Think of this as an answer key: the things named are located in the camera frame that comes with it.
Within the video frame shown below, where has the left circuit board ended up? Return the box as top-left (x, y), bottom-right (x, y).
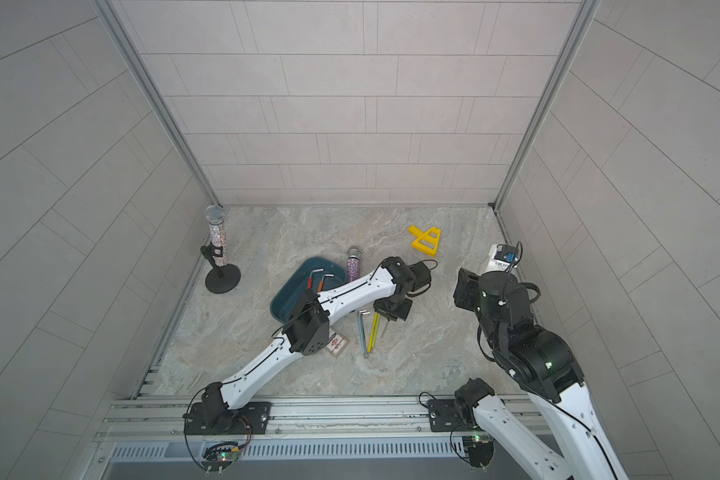
top-left (202, 441), bottom-right (241, 476)

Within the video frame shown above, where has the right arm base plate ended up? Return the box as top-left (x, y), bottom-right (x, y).
top-left (426, 398), bottom-right (474, 433)

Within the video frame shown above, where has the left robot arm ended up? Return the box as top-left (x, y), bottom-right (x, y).
top-left (201, 256), bottom-right (432, 432)

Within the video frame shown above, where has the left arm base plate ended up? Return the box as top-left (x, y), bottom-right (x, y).
top-left (182, 402), bottom-right (273, 436)

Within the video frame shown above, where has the small card box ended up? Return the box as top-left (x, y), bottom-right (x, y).
top-left (326, 332), bottom-right (349, 357)

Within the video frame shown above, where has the circuit board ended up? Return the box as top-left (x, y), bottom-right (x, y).
top-left (202, 441), bottom-right (241, 476)
top-left (461, 435), bottom-right (495, 470)

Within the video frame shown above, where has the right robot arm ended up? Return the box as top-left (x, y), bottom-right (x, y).
top-left (454, 269), bottom-right (627, 479)

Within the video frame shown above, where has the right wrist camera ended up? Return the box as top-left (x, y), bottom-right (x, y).
top-left (485, 242), bottom-right (523, 272)

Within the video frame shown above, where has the glitter microphone on stand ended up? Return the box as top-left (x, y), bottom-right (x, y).
top-left (205, 205), bottom-right (227, 267)

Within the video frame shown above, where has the aluminium front rail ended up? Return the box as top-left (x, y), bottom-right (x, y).
top-left (94, 394), bottom-right (440, 442)

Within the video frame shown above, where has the teal plastic storage box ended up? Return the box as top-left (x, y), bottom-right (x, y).
top-left (270, 256), bottom-right (347, 323)

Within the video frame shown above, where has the right circuit board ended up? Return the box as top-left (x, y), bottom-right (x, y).
top-left (461, 435), bottom-right (495, 470)

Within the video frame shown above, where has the red hex key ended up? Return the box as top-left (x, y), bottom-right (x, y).
top-left (306, 268), bottom-right (324, 290)

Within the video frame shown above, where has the black microphone stand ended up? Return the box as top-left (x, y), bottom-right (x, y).
top-left (200, 244), bottom-right (241, 294)

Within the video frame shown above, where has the bare silver hex key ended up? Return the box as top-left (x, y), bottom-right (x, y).
top-left (381, 319), bottom-right (391, 338)

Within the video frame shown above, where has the purple glitter microphone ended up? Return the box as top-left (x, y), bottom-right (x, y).
top-left (346, 247), bottom-right (362, 283)

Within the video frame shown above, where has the yellow plastic bracket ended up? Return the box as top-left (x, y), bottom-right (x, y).
top-left (408, 225), bottom-right (442, 258)

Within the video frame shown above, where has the blue hex key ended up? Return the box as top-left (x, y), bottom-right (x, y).
top-left (357, 309), bottom-right (371, 358)

